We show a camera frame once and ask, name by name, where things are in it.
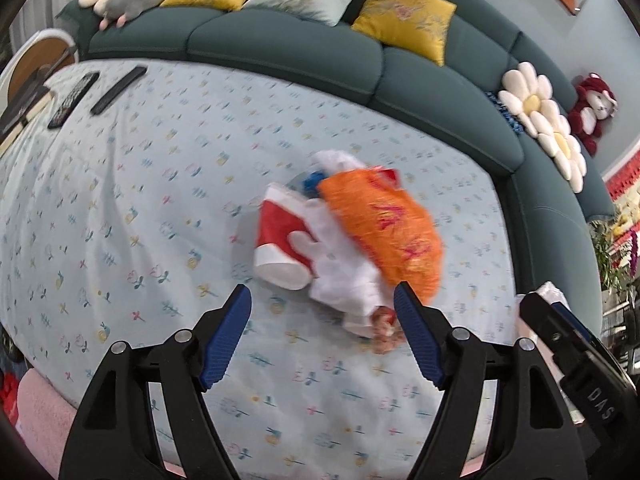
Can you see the pink fluffy rug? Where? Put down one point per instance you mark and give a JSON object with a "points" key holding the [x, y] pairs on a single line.
{"points": [[44, 420]]}

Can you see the floral light blue tablecloth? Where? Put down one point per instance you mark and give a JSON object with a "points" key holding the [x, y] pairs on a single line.
{"points": [[130, 224]]}

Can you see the black remote control right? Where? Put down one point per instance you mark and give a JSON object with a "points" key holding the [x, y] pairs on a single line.
{"points": [[116, 89]]}

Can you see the black remote control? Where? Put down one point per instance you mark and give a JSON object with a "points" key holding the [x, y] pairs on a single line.
{"points": [[71, 101], [116, 89]]}

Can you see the blue knitted cloth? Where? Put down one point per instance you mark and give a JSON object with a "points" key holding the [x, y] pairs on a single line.
{"points": [[510, 119]]}

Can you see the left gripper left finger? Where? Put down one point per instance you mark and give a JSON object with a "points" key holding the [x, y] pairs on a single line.
{"points": [[113, 435]]}

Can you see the orange plastic snack bag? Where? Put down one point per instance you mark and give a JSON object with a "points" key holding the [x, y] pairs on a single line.
{"points": [[391, 228]]}

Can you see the black remote control left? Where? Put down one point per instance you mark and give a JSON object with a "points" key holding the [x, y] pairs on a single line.
{"points": [[71, 101]]}

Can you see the dark green sectional sofa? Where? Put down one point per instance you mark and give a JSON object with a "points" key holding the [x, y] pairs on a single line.
{"points": [[547, 222]]}

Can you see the black notebook on side table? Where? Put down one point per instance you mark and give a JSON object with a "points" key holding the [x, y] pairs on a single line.
{"points": [[33, 96]]}

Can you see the white tissue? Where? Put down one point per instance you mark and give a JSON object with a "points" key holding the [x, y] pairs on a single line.
{"points": [[343, 277]]}

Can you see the white daisy pillow upper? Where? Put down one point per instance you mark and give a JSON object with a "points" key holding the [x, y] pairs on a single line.
{"points": [[523, 91]]}

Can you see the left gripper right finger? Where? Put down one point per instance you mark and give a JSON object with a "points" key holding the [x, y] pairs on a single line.
{"points": [[532, 435]]}

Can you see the blue wrapper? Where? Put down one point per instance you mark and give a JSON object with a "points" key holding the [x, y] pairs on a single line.
{"points": [[311, 184]]}

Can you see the white daisy pillow lower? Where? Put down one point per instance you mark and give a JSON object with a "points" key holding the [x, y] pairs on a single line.
{"points": [[553, 136]]}

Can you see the red paper cup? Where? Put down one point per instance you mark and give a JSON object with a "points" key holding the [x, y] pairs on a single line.
{"points": [[275, 260]]}

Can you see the yellow embroidered cushion right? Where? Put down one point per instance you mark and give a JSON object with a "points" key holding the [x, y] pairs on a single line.
{"points": [[418, 26]]}

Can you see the potted green plant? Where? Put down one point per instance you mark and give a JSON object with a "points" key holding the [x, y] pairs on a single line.
{"points": [[616, 244]]}

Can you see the red white teddy bear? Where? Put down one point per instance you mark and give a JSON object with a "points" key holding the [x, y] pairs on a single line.
{"points": [[595, 105]]}

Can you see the round wooden side table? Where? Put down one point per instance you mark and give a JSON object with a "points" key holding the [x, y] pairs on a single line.
{"points": [[43, 54]]}

